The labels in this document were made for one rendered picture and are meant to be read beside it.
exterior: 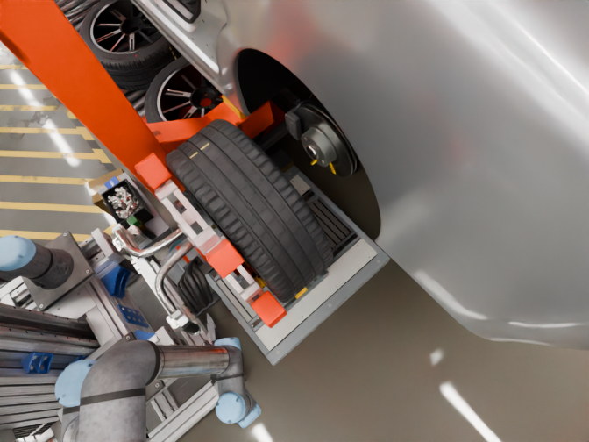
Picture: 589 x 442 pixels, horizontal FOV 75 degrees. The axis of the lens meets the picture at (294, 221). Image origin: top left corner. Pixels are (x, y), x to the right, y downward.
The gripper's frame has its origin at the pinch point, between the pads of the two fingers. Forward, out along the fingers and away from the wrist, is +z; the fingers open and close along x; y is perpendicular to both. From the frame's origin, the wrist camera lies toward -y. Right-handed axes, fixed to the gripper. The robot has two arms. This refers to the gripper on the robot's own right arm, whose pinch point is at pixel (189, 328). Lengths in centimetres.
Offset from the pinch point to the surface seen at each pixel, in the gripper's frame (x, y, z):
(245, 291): -22.4, 14.7, -7.5
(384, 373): -46, -83, -57
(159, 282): -4.6, 18.1, 11.1
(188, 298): -8.6, 19.5, 0.8
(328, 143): -78, 8, 17
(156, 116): -42, -33, 113
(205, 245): -22.2, 28.3, 6.1
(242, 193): -39, 34, 9
